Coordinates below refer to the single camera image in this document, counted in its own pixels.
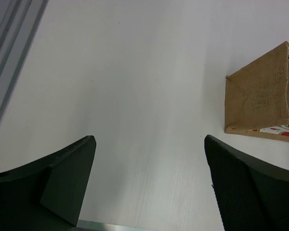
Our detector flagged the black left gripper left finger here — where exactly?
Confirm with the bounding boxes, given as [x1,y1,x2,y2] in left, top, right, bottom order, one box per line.
[0,136,96,231]

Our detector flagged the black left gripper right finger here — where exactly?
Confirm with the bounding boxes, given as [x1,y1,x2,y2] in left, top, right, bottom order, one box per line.
[204,135,289,231]

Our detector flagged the aluminium frame post left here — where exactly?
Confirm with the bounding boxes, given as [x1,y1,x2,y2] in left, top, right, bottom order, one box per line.
[0,0,48,120]

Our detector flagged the burlap watermelon print bag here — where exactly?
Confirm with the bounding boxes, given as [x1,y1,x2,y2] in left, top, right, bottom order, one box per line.
[224,41,289,142]

